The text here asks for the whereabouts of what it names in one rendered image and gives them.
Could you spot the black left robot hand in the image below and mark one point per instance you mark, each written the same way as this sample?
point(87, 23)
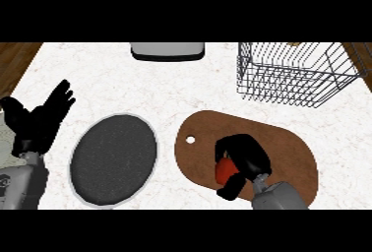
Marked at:
point(41, 123)

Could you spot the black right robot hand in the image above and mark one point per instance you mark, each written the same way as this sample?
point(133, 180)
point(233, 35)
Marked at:
point(246, 154)

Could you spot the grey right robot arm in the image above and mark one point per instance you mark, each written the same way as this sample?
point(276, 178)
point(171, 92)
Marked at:
point(277, 195)

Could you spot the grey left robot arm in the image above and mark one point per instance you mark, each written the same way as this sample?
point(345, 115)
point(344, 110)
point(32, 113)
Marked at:
point(21, 182)

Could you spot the brown wooden cutting board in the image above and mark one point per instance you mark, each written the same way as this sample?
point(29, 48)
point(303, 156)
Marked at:
point(280, 147)

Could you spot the pale grey appliance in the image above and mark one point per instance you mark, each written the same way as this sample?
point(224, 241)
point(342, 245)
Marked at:
point(167, 50)

